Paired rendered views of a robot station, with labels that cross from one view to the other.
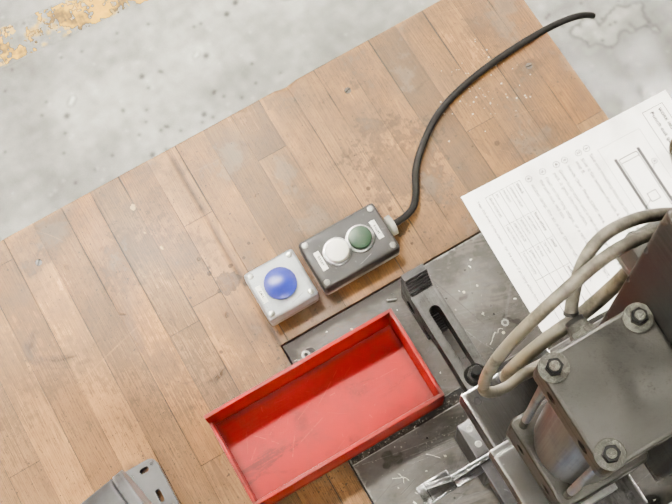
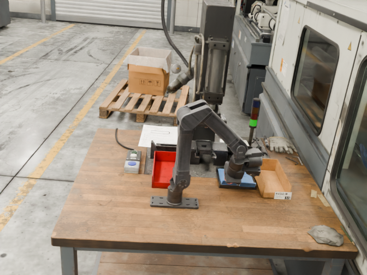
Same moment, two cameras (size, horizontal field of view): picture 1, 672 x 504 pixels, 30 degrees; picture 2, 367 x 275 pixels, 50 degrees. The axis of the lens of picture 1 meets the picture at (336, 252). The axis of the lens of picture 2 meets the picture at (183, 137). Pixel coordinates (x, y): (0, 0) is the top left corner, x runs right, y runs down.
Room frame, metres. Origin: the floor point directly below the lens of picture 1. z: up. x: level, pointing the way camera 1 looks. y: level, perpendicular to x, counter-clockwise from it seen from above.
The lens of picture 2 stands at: (-0.27, 1.57, 1.83)
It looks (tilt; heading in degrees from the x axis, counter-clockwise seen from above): 24 degrees down; 287
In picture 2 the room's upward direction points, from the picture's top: 5 degrees clockwise
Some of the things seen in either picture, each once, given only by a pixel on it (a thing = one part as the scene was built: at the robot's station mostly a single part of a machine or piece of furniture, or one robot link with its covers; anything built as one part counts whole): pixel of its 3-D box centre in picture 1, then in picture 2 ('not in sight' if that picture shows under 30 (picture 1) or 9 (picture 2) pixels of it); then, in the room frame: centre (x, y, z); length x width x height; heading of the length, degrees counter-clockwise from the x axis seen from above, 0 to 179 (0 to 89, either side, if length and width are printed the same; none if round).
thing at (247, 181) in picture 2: not in sight; (245, 177); (-0.08, -0.04, 0.93); 0.15 x 0.07 x 0.03; 110
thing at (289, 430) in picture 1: (325, 410); (165, 168); (0.27, 0.04, 0.93); 0.25 x 0.12 x 0.06; 111
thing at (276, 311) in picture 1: (282, 290); (131, 169); (0.44, 0.07, 0.90); 0.07 x 0.07 x 0.06; 21
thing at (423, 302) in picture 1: (456, 350); (170, 149); (0.31, -0.12, 0.95); 0.15 x 0.03 x 0.10; 21
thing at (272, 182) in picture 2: not in sight; (271, 178); (-0.20, -0.09, 0.93); 0.25 x 0.13 x 0.08; 111
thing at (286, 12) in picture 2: not in sight; (283, 22); (0.02, -1.86, 1.41); 0.25 x 0.01 x 0.33; 107
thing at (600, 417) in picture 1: (590, 413); (213, 70); (0.15, -0.18, 1.37); 0.11 x 0.09 x 0.30; 21
